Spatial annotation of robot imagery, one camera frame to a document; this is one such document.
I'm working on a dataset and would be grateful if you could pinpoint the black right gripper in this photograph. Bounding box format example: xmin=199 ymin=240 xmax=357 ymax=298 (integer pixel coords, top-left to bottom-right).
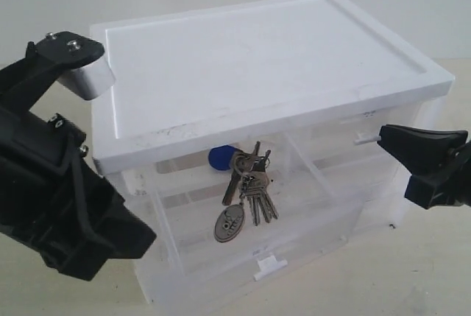
xmin=378 ymin=125 xmax=470 ymax=209

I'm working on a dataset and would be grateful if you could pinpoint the white translucent drawer cabinet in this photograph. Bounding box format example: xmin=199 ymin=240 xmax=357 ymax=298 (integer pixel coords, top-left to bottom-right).
xmin=91 ymin=0 xmax=454 ymax=315

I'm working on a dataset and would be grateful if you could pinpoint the key bunch with blue fob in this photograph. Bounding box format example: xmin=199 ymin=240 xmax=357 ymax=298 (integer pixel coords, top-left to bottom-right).
xmin=208 ymin=141 xmax=279 ymax=243

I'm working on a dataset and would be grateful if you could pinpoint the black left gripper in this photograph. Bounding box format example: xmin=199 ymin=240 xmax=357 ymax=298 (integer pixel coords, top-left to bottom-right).
xmin=1 ymin=31 xmax=157 ymax=281

